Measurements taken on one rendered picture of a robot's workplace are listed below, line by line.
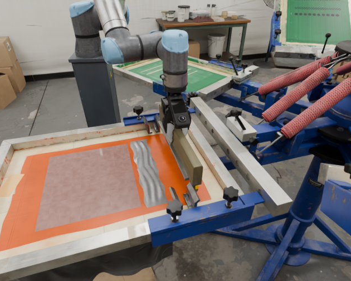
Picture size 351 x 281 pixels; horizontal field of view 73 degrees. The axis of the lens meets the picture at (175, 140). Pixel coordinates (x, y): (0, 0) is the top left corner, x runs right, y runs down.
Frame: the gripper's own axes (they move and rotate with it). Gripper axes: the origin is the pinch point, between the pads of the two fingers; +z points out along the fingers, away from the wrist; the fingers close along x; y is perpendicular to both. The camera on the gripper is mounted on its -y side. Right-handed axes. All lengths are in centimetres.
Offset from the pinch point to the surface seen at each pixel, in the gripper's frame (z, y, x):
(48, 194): 10.1, -3.1, 44.8
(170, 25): 17, 318, -89
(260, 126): 1.4, 1.1, -35.2
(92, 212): 10.2, -14.6, 31.1
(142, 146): 9.4, 12.7, 10.7
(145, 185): 9.5, -9.0, 14.0
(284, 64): 10, 86, -115
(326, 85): 2, 28, -94
